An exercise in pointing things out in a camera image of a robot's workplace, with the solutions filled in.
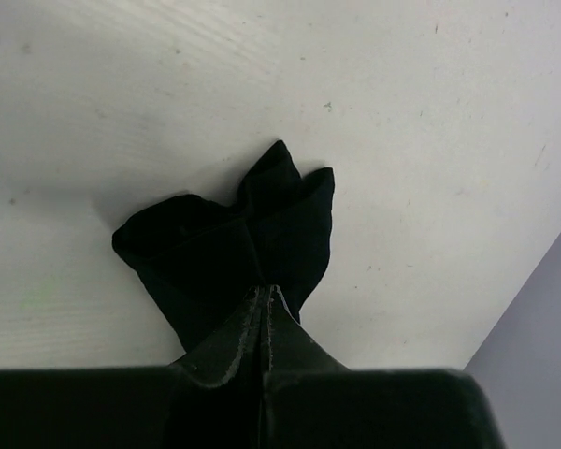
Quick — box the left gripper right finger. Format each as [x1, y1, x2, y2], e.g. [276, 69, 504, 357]
[261, 286, 349, 448]

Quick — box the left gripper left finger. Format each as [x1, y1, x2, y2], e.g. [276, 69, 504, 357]
[167, 287, 265, 448]

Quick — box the black underwear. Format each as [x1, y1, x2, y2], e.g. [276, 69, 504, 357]
[111, 140, 335, 352]

